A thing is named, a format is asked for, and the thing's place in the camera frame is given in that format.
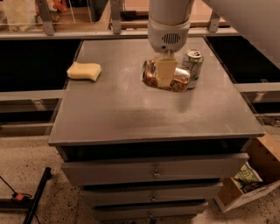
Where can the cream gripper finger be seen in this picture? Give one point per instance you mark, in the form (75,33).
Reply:
(166,64)

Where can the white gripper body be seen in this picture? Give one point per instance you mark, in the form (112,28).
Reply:
(168,37)

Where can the orange soda can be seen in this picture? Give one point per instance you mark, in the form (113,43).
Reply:
(180,79)

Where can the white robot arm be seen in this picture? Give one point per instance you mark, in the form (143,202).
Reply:
(258,21)

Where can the green white soda can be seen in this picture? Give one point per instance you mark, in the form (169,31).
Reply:
(193,61)

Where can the grey metal railing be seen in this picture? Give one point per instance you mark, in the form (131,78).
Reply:
(61,19)

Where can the yellow sponge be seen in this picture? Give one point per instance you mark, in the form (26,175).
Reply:
(82,71)

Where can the grey drawer cabinet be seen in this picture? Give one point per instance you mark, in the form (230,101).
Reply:
(119,117)

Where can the top grey drawer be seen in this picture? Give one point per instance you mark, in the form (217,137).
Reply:
(150,169)

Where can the grey drawer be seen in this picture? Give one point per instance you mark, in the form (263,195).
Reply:
(150,169)
(150,194)
(153,210)

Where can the middle grey drawer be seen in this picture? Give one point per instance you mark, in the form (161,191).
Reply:
(150,194)

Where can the cardboard box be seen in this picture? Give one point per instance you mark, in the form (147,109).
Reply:
(264,158)

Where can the green chip bag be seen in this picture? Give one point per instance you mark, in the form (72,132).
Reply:
(247,179)

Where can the bottom grey drawer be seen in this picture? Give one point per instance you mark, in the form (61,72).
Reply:
(153,210)

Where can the black stand leg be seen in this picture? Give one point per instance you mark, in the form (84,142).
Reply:
(35,201)

